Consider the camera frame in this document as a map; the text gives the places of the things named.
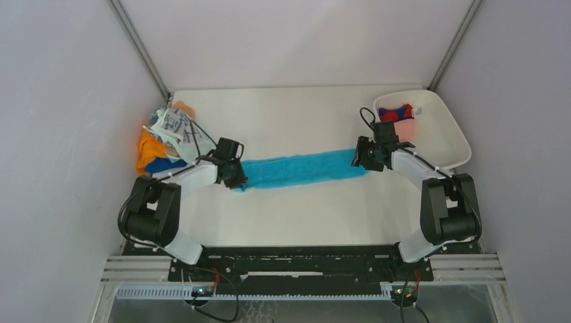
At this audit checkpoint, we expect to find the bright blue towel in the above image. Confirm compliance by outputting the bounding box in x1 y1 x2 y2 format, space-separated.
236 149 369 192

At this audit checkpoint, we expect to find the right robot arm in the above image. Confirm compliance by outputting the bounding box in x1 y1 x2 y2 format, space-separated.
351 136 483 280

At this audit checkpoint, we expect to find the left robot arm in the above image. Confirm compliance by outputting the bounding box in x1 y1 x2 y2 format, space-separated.
118 157 247 281

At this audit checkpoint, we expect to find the pink rolled towel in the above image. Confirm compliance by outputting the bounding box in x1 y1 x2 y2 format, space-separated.
394 118 418 143

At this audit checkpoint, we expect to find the mint green towel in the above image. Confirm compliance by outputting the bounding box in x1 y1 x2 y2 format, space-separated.
145 113 215 163

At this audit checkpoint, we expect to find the red blue rolled towel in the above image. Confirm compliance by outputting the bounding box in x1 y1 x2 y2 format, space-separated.
378 104 414 122

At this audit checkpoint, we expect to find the white plastic tray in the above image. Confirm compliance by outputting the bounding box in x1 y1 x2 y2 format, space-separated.
373 89 472 169

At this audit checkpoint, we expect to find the dark blue towel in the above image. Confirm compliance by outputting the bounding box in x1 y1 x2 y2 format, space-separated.
142 157 188 175

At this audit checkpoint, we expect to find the orange towel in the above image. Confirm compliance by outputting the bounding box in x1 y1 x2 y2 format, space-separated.
136 101 195 175

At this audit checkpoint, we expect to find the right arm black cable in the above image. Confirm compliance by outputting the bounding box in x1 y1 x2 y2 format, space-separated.
359 106 483 244

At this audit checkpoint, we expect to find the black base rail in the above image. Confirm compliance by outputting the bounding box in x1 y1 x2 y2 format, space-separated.
168 245 434 297

